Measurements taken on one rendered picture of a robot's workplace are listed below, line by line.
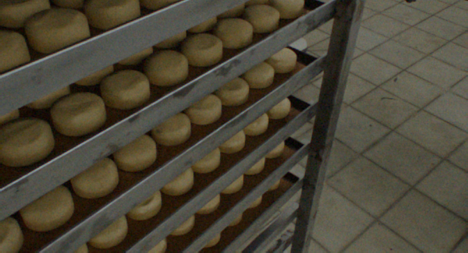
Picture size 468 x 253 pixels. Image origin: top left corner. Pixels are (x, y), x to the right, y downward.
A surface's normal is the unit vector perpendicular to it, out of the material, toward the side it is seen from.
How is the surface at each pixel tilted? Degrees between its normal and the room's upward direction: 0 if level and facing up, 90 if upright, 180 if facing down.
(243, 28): 0
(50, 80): 90
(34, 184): 90
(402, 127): 0
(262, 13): 0
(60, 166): 90
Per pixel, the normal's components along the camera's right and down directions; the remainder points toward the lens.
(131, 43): 0.75, 0.44
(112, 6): 0.03, -0.77
